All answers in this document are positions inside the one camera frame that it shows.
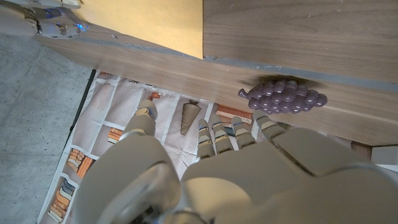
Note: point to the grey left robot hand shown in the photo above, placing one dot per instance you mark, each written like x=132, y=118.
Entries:
x=264, y=180

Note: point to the printed bookshelf backdrop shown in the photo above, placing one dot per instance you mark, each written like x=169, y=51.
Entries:
x=124, y=102

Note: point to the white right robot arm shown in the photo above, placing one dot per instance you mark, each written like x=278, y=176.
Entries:
x=15, y=23

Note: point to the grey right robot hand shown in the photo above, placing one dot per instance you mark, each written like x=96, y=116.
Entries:
x=59, y=26

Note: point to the yellow-orange paper envelope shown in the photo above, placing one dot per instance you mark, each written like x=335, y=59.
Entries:
x=149, y=21

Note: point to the black backdrop stand pole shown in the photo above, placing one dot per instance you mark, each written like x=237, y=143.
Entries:
x=79, y=110

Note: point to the purple toy grapes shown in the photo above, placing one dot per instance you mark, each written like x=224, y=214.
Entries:
x=283, y=96

